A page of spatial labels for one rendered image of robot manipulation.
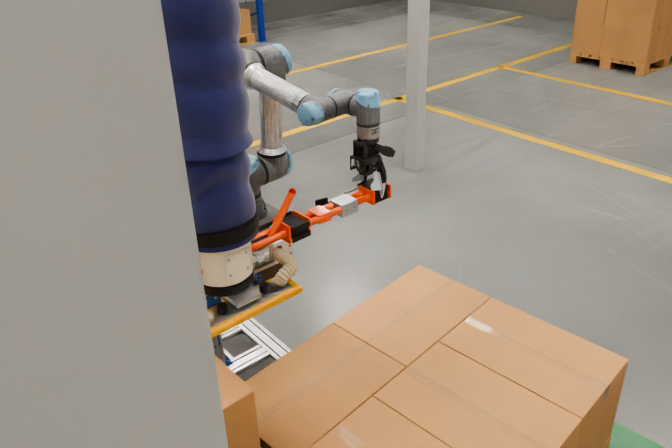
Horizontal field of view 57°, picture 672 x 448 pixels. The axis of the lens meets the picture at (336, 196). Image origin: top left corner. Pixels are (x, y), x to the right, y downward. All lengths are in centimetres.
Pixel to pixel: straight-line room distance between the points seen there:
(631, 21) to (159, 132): 834
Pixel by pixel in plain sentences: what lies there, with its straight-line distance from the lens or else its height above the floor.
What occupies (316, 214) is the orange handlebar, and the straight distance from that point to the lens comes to 193.
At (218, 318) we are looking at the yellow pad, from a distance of 173.
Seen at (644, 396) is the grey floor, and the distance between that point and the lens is 338.
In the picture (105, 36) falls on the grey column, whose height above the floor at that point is 214.
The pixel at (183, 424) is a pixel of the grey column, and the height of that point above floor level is 196.
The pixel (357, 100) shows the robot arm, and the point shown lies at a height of 158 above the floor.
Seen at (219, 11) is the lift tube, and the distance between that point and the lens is 146.
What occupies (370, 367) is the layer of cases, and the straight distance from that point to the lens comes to 244.
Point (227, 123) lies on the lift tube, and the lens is 151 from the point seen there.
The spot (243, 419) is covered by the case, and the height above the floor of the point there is 87.
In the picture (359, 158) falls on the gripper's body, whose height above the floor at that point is 140.
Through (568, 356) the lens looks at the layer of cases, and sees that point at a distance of 261.
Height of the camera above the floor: 218
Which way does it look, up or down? 27 degrees down
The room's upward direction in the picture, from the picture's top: 2 degrees counter-clockwise
